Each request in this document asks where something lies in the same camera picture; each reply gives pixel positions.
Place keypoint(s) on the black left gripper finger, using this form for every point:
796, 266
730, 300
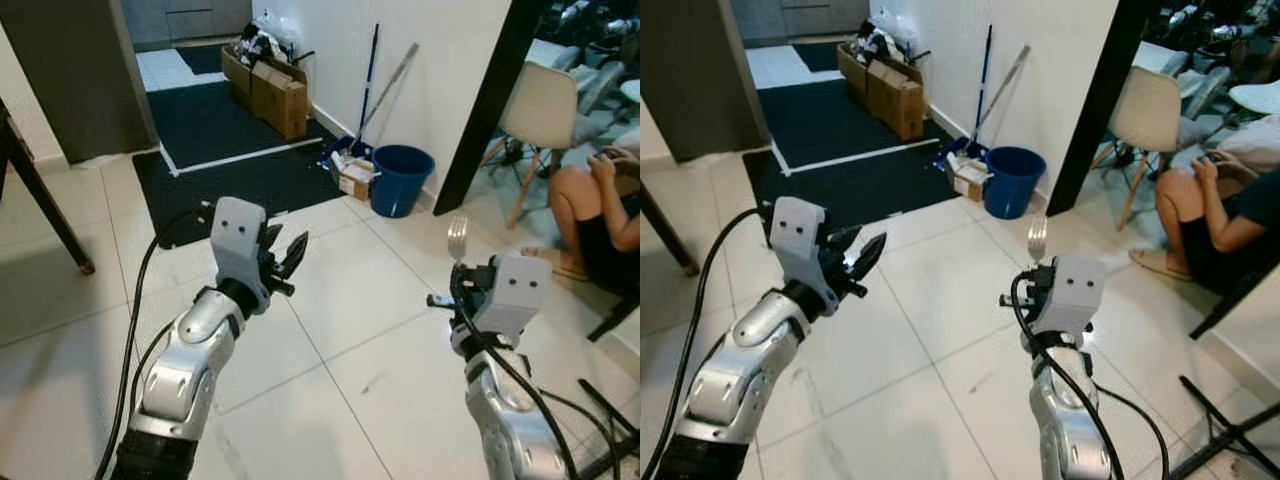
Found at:
294, 255
868, 255
273, 237
846, 240

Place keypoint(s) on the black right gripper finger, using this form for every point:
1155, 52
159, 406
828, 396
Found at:
457, 274
1026, 276
1043, 274
471, 272

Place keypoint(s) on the silver metal fork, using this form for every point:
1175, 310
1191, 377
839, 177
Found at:
458, 238
1037, 240

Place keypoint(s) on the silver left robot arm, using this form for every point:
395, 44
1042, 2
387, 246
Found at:
190, 370
740, 370

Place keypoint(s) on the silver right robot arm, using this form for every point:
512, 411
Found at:
1065, 430
510, 420

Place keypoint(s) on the plain black floor mat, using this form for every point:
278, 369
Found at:
860, 190
240, 190

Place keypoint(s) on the blue plastic bucket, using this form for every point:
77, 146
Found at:
1012, 188
400, 185

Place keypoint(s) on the tan slipper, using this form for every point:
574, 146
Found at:
560, 265
1160, 265

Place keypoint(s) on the small filled cardboard box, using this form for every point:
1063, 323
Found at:
355, 180
968, 180

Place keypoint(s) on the black mat with white border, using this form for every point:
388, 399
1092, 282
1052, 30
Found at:
830, 120
215, 120

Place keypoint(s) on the large brown cardboard box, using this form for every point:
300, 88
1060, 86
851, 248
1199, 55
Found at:
280, 100
898, 100

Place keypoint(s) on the black furniture leg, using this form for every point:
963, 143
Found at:
1235, 300
612, 318

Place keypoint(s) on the seated person in black shorts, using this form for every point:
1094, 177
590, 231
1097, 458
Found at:
600, 215
1215, 220

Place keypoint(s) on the open brown cardboard box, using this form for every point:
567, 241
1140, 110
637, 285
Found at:
852, 70
236, 72

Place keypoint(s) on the dark wooden table leg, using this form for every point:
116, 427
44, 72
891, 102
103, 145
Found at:
40, 190
670, 230

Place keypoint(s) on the black folding metal stand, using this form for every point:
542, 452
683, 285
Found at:
610, 415
1215, 420

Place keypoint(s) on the beige chair with wooden legs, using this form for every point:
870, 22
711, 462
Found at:
540, 105
1145, 110

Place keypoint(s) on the silver metal pole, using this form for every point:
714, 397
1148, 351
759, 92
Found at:
395, 80
1008, 82

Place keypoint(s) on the white round table top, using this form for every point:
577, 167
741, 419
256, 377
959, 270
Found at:
1255, 97
631, 90

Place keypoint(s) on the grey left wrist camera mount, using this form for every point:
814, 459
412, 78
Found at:
795, 240
238, 240

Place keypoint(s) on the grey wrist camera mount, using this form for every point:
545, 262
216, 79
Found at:
1075, 290
520, 290
238, 240
795, 240

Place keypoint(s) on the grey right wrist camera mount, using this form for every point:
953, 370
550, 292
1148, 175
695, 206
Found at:
520, 290
1075, 290

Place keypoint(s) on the black door post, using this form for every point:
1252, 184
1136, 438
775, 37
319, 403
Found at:
1100, 100
490, 100

